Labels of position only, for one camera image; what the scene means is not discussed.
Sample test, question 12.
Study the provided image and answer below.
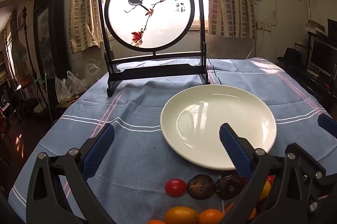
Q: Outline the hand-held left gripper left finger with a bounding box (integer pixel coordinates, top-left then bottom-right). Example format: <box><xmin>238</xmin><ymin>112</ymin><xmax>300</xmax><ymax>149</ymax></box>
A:
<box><xmin>26</xmin><ymin>123</ymin><xmax>116</xmax><ymax>224</ymax></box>

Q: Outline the black computer monitor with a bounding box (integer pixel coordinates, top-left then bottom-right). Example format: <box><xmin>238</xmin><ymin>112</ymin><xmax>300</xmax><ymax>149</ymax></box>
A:
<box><xmin>307</xmin><ymin>32</ymin><xmax>337</xmax><ymax>77</ymax></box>

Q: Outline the white round plate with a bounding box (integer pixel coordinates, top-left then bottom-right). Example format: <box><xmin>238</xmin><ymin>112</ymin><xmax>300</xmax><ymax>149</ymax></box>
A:
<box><xmin>160</xmin><ymin>84</ymin><xmax>277</xmax><ymax>171</ymax></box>

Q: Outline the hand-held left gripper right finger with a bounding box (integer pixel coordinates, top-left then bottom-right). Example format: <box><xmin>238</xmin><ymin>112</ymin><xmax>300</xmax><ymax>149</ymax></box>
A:
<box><xmin>219</xmin><ymin>123</ymin><xmax>337</xmax><ymax>224</ymax></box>

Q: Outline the white power cable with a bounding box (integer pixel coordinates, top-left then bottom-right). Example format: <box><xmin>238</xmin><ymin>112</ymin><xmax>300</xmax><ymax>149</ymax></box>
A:
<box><xmin>246</xmin><ymin>29</ymin><xmax>265</xmax><ymax>59</ymax></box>

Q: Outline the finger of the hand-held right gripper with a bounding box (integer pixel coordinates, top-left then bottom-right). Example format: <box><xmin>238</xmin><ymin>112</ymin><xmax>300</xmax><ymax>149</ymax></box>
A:
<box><xmin>317</xmin><ymin>113</ymin><xmax>337</xmax><ymax>139</ymax></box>

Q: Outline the yellow cherry tomato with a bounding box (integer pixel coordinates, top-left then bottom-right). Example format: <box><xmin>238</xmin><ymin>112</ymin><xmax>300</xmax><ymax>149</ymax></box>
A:
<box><xmin>165</xmin><ymin>206</ymin><xmax>198</xmax><ymax>224</ymax></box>
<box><xmin>259</xmin><ymin>180</ymin><xmax>271</xmax><ymax>201</ymax></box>

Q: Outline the blue striped tablecloth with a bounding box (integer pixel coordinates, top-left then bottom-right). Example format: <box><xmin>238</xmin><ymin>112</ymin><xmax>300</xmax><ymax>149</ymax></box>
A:
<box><xmin>8</xmin><ymin>57</ymin><xmax>335</xmax><ymax>224</ymax></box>

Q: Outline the black-framed bird painting screen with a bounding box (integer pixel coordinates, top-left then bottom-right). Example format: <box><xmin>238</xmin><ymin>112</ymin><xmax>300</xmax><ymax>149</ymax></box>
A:
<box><xmin>97</xmin><ymin>0</ymin><xmax>210</xmax><ymax>97</ymax></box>

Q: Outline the clear plastic bag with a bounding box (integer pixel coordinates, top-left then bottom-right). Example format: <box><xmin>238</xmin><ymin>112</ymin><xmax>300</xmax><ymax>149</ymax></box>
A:
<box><xmin>55</xmin><ymin>71</ymin><xmax>91</xmax><ymax>103</ymax></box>

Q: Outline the thin black cable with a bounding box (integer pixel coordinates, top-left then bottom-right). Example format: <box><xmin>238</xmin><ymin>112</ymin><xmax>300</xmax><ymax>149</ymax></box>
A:
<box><xmin>207</xmin><ymin>58</ymin><xmax>222</xmax><ymax>86</ymax></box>

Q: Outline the dark framed landscape painting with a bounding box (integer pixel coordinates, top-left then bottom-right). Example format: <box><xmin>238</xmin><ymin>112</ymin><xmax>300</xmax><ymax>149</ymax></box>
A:
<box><xmin>34</xmin><ymin>0</ymin><xmax>66</xmax><ymax>80</ymax></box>

